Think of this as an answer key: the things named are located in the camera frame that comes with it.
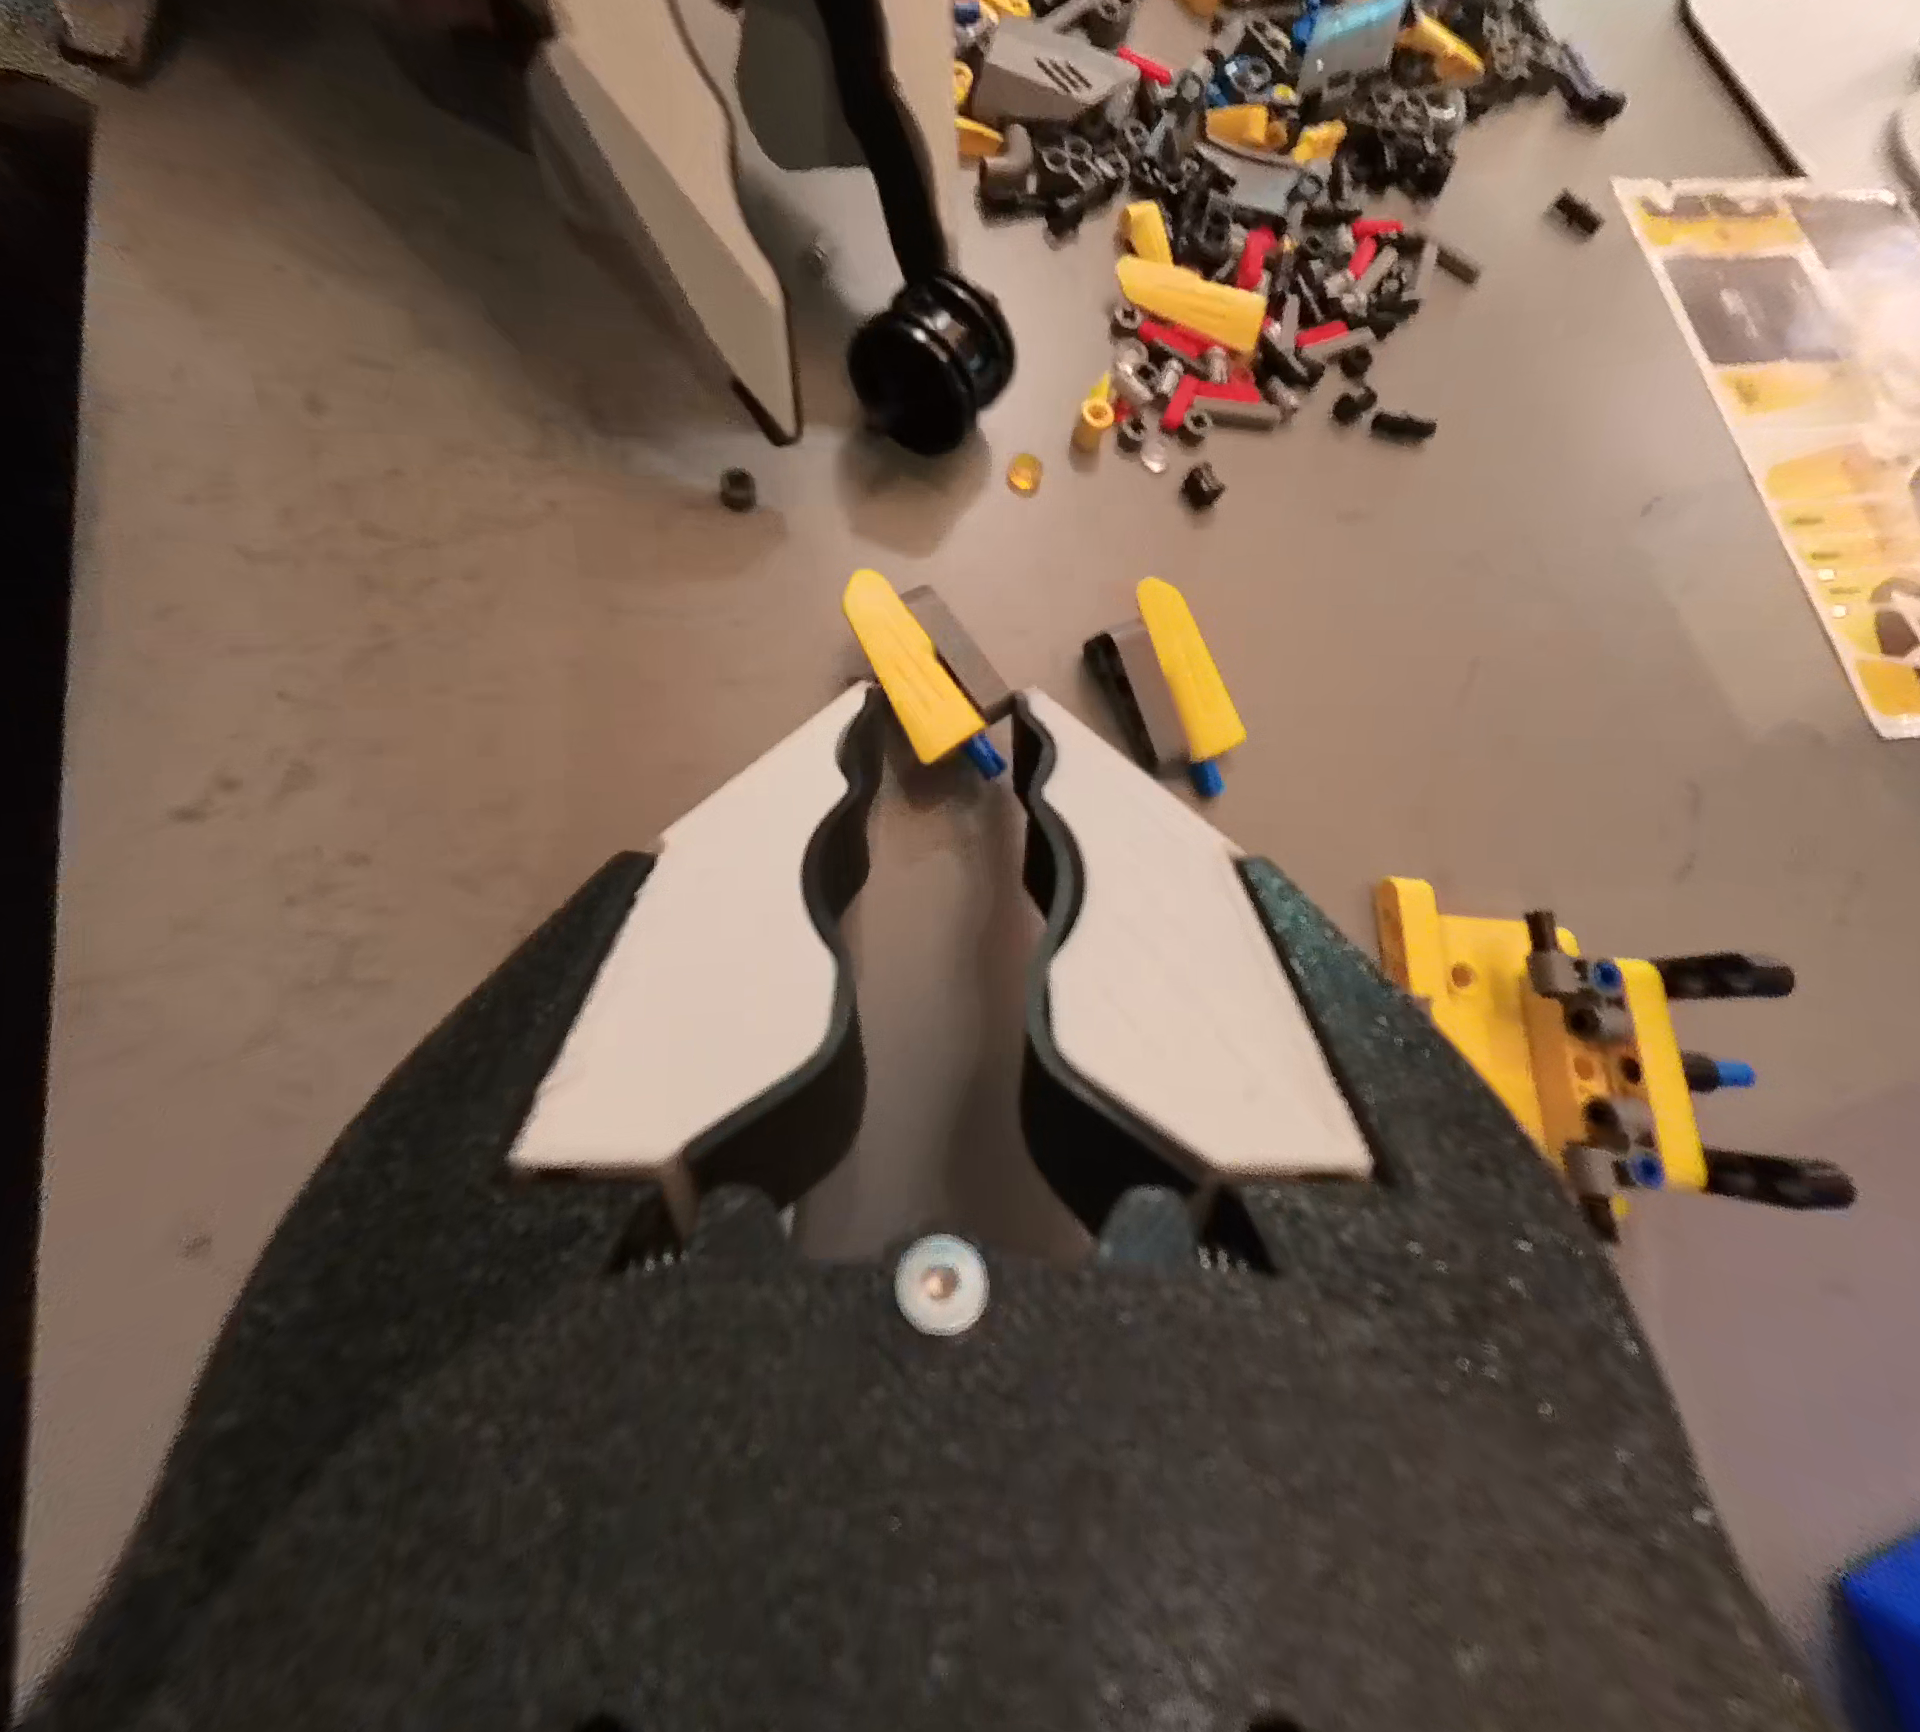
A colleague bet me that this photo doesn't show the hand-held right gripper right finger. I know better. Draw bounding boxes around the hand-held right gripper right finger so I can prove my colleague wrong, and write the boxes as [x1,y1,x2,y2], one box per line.
[1009,687,1378,1210]

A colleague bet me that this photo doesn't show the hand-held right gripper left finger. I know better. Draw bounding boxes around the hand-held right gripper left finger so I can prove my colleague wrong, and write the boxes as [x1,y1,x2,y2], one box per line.
[506,682,882,1236]

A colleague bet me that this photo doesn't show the yellow grey toy wedge assembly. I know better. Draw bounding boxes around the yellow grey toy wedge assembly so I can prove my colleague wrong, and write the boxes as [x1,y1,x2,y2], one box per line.
[840,566,1020,783]
[1082,574,1250,803]

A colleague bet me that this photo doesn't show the yellow toy brick assembly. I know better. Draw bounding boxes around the yellow toy brick assembly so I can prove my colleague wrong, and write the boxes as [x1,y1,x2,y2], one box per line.
[1372,875,1860,1247]

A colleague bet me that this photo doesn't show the yellow grey sticker sheet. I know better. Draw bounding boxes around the yellow grey sticker sheet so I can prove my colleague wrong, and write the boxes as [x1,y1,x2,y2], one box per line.
[1613,173,1920,743]

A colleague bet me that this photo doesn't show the white stand base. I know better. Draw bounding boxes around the white stand base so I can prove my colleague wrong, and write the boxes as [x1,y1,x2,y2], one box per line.
[1681,0,1920,191]

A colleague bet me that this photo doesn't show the blue plastic bin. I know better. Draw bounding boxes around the blue plastic bin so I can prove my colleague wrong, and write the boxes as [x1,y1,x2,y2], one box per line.
[1833,1528,1920,1732]

